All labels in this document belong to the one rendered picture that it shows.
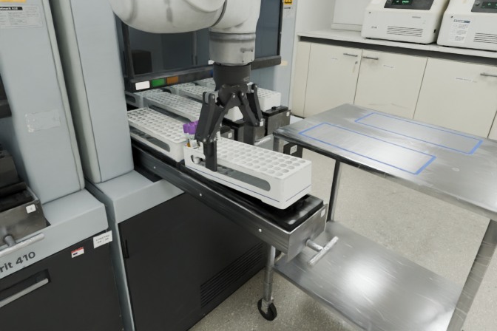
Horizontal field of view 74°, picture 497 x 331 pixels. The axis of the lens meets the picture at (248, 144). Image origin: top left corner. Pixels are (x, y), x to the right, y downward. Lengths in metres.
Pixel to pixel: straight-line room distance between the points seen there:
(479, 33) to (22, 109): 2.63
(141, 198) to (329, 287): 0.72
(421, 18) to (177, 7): 2.51
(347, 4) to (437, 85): 1.40
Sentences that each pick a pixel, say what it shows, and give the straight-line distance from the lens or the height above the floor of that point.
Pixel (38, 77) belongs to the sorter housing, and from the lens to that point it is 0.82.
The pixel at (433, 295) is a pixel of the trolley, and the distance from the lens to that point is 1.39.
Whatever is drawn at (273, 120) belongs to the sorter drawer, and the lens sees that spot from 1.19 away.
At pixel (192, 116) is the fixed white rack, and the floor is 0.86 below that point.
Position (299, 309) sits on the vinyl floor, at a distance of 1.56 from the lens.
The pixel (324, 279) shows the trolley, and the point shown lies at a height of 0.28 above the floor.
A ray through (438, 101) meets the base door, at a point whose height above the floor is 0.51.
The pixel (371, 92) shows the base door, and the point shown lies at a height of 0.47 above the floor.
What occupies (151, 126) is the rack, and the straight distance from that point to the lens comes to 0.93.
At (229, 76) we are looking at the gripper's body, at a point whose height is 1.05.
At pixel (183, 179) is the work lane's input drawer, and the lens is 0.80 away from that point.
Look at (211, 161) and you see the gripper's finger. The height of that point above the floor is 0.87.
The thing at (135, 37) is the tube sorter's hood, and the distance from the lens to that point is 0.88.
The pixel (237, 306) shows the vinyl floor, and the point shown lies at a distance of 1.55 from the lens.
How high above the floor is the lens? 1.19
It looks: 24 degrees down
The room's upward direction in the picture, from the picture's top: 2 degrees clockwise
